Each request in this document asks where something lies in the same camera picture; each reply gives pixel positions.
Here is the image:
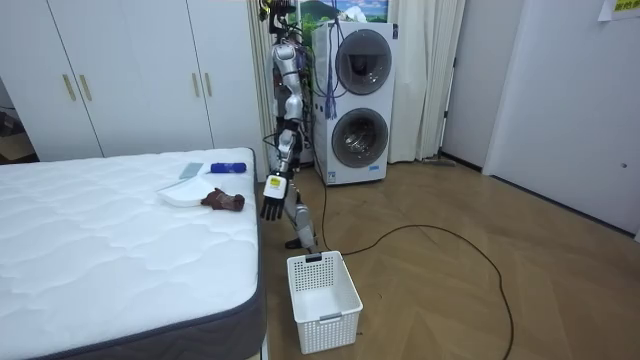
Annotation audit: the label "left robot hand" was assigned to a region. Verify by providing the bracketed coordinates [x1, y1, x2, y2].
[259, 172, 291, 223]

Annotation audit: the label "robot legs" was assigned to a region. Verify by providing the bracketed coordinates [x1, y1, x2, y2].
[284, 144, 321, 255]

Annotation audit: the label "blue cylindrical roll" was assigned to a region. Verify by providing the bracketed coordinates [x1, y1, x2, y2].
[209, 161, 248, 175]

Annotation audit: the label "brown crumpled cloth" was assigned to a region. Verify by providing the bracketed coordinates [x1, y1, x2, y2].
[200, 187, 246, 213]

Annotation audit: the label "white shallow tray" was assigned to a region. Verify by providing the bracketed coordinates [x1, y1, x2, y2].
[156, 175, 217, 209]

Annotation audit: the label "cream curtain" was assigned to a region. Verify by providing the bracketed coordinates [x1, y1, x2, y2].
[246, 0, 279, 174]
[386, 0, 467, 165]

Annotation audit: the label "white washing machine tower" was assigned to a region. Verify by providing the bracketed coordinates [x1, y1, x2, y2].
[311, 19, 400, 187]

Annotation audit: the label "white plastic laundry basket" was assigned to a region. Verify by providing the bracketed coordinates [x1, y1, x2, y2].
[286, 250, 365, 356]

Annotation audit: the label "robot body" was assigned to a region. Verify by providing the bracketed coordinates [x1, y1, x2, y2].
[258, 0, 315, 149]

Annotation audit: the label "white mattress grey bed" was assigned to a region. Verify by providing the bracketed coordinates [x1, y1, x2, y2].
[0, 146, 268, 360]

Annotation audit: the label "white wardrobe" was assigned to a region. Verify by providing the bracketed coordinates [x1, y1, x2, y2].
[0, 0, 267, 182]

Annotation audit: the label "white door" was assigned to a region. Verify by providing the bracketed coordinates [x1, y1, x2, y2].
[481, 0, 640, 236]

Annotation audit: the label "cable bundle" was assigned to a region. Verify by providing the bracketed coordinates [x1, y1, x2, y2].
[299, 0, 351, 121]

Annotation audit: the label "landscape wall poster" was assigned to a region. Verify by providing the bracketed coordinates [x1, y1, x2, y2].
[297, 0, 390, 49]

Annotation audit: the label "black floor cable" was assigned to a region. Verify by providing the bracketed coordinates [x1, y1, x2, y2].
[308, 124, 516, 360]

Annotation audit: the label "yellow paper wall sign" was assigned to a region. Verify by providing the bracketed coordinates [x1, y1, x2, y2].
[597, 0, 640, 23]

